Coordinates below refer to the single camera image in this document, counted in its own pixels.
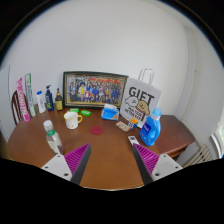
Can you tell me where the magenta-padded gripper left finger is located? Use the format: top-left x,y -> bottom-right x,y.
40,143 -> 92,186

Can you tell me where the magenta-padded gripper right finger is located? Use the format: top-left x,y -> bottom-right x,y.
132,143 -> 184,186

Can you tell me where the clear bottle with green label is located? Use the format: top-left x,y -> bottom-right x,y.
43,119 -> 64,155

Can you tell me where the blue detergent bottle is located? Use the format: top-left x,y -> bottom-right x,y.
139,107 -> 163,147

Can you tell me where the white remote control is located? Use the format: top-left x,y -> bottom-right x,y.
127,135 -> 141,147

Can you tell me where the white radiator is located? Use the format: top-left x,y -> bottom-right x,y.
182,143 -> 213,168

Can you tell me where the flat round red coaster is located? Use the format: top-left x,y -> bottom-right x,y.
90,125 -> 105,136

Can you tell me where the puzzle cube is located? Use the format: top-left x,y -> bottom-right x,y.
128,118 -> 139,130

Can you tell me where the small patterned packet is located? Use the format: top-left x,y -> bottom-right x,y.
115,120 -> 132,133

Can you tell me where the amber pump bottle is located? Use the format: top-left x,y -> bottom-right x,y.
54,87 -> 64,112

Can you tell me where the white bottle with blue cap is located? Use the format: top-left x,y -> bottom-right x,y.
36,90 -> 47,114

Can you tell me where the dark blue pump bottle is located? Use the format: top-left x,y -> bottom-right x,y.
44,84 -> 55,112

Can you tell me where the white paper gift bag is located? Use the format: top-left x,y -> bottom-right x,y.
119,68 -> 163,129

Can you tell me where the blue tissue pack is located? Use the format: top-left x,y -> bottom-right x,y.
100,103 -> 120,122

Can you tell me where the tall pink box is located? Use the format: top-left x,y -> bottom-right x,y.
16,77 -> 31,123

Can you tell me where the wooden chair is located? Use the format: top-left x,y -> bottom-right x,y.
10,89 -> 24,126

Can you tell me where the tall green and white box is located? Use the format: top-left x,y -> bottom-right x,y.
24,72 -> 37,118

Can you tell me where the framed group picture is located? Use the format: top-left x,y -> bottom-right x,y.
62,70 -> 130,110

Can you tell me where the white flat board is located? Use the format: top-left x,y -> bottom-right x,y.
0,64 -> 19,134

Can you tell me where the white mug with yellow handle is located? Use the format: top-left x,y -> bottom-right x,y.
63,110 -> 83,130

